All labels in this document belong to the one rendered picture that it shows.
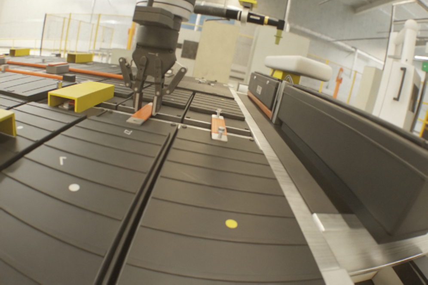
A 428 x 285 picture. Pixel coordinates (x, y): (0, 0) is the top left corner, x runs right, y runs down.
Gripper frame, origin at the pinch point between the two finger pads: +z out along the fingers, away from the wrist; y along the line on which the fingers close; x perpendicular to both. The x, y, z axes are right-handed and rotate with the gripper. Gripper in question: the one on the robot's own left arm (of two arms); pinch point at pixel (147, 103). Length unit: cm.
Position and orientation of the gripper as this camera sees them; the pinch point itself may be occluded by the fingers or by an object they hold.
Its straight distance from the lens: 42.4
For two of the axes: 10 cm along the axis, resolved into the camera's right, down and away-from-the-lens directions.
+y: -9.8, -1.9, -0.7
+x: 0.1, 3.0, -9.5
